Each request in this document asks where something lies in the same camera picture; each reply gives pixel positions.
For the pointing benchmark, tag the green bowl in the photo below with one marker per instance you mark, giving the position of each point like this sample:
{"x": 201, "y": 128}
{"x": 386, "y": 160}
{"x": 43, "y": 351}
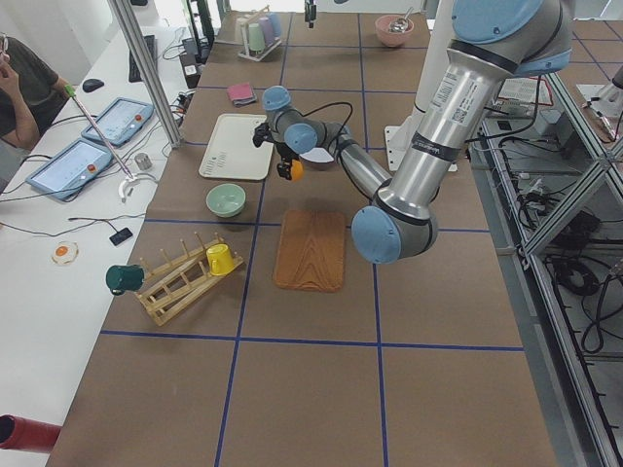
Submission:
{"x": 226, "y": 200}

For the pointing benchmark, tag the wooden mug rack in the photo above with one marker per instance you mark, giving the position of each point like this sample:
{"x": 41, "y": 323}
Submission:
{"x": 177, "y": 282}

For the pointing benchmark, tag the cream bear tray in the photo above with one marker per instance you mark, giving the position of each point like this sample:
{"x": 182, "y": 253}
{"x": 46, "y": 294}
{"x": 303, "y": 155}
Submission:
{"x": 230, "y": 152}

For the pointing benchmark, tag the white cup rack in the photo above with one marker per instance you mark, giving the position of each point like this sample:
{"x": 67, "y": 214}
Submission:
{"x": 242, "y": 23}

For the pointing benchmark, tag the yellow mug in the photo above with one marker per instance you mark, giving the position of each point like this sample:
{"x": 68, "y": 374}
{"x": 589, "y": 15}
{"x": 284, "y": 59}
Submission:
{"x": 220, "y": 259}

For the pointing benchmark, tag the small black device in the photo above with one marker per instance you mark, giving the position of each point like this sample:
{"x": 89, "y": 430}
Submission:
{"x": 120, "y": 236}

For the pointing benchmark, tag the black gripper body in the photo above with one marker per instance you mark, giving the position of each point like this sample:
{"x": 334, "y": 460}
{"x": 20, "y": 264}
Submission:
{"x": 283, "y": 156}

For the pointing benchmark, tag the far teach pendant tablet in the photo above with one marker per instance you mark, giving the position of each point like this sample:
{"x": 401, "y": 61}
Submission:
{"x": 123, "y": 118}

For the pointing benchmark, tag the black computer mouse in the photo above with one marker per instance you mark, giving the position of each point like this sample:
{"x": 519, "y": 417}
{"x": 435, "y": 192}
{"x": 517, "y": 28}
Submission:
{"x": 92, "y": 84}

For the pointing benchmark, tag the metal scoop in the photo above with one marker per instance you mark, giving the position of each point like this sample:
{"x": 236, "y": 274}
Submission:
{"x": 400, "y": 24}

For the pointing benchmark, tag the pink and grey cloths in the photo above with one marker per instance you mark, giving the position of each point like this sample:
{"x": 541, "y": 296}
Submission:
{"x": 241, "y": 94}

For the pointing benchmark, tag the green cup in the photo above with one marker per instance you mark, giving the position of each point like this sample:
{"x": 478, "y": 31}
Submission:
{"x": 255, "y": 38}

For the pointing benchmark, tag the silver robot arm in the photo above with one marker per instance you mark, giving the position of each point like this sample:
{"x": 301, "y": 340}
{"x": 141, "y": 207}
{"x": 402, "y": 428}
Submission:
{"x": 488, "y": 43}

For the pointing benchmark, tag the orange fruit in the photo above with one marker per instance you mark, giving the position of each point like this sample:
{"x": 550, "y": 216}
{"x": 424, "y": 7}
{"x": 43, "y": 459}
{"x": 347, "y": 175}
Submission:
{"x": 295, "y": 171}

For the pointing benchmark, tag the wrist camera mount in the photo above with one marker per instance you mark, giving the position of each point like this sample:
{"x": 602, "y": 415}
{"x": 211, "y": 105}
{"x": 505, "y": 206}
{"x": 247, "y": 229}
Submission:
{"x": 262, "y": 134}

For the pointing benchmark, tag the person in dark shirt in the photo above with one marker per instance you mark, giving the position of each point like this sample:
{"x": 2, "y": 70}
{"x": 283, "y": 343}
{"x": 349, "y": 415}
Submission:
{"x": 32, "y": 94}

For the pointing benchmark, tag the red cylinder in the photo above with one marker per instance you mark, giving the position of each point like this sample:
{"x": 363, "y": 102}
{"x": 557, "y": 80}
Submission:
{"x": 18, "y": 433}

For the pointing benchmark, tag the wooden cutting board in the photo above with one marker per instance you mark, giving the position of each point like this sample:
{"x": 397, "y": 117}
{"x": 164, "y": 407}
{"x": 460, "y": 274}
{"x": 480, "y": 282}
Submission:
{"x": 311, "y": 251}

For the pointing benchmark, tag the near teach pendant tablet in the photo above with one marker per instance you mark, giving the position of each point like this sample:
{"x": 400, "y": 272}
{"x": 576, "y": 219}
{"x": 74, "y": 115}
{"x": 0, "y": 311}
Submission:
{"x": 70, "y": 170}

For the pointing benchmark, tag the purple cup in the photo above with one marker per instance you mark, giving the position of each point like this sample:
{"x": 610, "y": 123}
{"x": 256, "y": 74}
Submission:
{"x": 267, "y": 29}

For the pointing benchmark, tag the pink rod with green tip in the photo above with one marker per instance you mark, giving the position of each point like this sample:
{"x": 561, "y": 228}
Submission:
{"x": 69, "y": 90}

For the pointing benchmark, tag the fried egg toy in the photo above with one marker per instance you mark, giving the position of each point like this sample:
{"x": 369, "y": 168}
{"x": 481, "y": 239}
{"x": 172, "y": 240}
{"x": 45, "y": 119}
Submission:
{"x": 65, "y": 253}

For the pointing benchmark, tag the teach pendant tablet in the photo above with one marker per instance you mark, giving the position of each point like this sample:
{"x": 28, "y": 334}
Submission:
{"x": 123, "y": 118}
{"x": 70, "y": 170}

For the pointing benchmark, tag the pink bowl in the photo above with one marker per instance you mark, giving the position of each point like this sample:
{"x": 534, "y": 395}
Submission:
{"x": 387, "y": 38}

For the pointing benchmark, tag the dark green mug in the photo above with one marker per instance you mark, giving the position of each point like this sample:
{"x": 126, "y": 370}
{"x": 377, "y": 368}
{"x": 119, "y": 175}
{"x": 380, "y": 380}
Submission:
{"x": 120, "y": 279}

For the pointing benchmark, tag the aluminium frame post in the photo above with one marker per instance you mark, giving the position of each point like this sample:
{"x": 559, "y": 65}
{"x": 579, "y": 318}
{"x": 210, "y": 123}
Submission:
{"x": 122, "y": 10}

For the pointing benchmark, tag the blue cup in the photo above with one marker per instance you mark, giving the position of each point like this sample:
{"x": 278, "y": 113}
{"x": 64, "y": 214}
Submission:
{"x": 275, "y": 23}

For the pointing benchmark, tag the small metal cylinder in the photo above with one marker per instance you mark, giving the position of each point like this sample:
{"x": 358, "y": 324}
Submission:
{"x": 142, "y": 161}

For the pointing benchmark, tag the white round plate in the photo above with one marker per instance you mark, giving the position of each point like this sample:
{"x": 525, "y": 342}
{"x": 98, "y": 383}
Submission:
{"x": 318, "y": 159}

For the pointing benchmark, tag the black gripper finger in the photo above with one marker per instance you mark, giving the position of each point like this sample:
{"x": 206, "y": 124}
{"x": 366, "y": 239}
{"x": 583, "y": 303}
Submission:
{"x": 310, "y": 13}
{"x": 284, "y": 170}

